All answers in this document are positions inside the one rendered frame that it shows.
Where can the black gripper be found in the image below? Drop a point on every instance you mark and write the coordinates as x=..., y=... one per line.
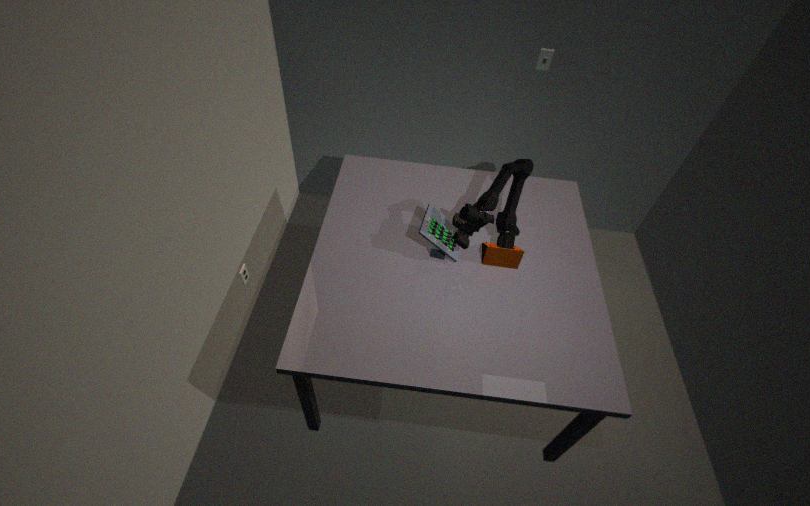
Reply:
x=461, y=236

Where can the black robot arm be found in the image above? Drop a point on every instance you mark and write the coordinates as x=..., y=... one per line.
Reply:
x=506, y=220

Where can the grey switch panel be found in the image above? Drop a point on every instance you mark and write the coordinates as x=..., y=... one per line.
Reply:
x=438, y=230

